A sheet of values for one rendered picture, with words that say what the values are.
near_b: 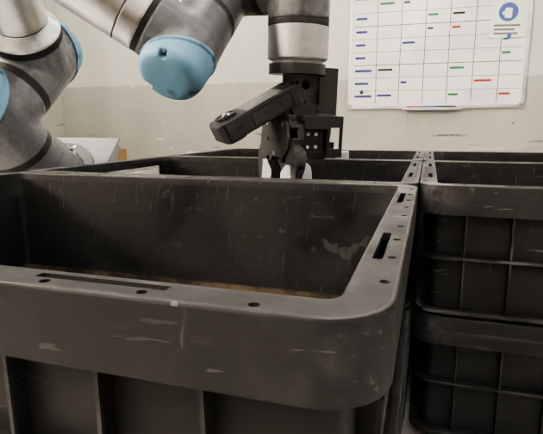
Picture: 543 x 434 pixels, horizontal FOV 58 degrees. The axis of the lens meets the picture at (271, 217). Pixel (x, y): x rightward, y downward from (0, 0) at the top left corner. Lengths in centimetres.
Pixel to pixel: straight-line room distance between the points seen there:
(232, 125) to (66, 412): 44
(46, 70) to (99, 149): 18
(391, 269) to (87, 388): 11
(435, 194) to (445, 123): 339
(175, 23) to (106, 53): 403
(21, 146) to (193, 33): 45
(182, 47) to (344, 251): 28
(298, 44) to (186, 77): 14
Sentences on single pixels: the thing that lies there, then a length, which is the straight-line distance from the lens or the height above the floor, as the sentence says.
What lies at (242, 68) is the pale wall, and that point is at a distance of 403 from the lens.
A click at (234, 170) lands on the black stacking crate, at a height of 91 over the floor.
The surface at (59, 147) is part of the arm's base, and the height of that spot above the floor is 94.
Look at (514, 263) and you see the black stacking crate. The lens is 43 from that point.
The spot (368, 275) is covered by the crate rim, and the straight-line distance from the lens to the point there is 15.
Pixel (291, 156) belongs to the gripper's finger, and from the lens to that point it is 60.
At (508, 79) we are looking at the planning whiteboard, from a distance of 384.
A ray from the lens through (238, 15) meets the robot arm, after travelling 64.
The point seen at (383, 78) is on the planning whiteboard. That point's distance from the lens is 380.
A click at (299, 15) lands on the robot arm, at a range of 61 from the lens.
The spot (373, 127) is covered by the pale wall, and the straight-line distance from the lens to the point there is 380.
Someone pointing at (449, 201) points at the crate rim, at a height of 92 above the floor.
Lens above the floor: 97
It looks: 10 degrees down
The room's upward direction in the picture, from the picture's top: straight up
